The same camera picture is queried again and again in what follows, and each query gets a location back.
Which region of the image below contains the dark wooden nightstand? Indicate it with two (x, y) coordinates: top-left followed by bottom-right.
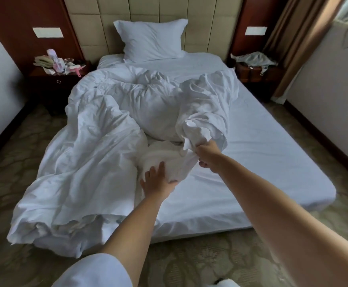
(27, 59), (94, 117)
(234, 59), (285, 104)

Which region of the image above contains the white pillow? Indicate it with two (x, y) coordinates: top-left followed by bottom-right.
(113, 18), (189, 65)

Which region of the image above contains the person's white shirt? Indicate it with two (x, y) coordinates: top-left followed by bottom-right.
(51, 253), (134, 287)

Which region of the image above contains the white wall switch panel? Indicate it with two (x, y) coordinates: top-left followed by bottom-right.
(32, 27), (65, 39)

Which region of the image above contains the beige padded headboard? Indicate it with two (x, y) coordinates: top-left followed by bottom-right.
(62, 0), (246, 63)

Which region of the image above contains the brown curtain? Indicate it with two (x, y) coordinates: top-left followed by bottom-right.
(264, 0), (348, 105)

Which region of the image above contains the person's right hand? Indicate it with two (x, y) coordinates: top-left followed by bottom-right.
(195, 139), (224, 175)

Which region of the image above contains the beige telephone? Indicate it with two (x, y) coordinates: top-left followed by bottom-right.
(33, 55), (55, 69)

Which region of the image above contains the person's right forearm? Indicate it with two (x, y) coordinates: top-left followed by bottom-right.
(213, 153), (348, 287)

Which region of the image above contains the white bed sheet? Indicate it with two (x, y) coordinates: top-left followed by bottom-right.
(42, 52), (337, 244)

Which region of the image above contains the white wall switch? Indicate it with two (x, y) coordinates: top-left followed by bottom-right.
(244, 26), (268, 37)

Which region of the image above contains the dark wooden wall panel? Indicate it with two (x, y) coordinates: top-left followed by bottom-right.
(0, 0), (85, 75)
(229, 0), (288, 57)

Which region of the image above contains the person's left forearm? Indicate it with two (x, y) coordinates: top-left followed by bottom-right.
(101, 194), (166, 287)

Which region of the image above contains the pink lint roller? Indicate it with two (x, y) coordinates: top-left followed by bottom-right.
(66, 64), (86, 78)

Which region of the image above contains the person's left hand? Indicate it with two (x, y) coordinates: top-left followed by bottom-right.
(139, 161), (181, 202)

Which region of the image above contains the white duvet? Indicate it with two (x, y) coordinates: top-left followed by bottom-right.
(6, 64), (241, 259)

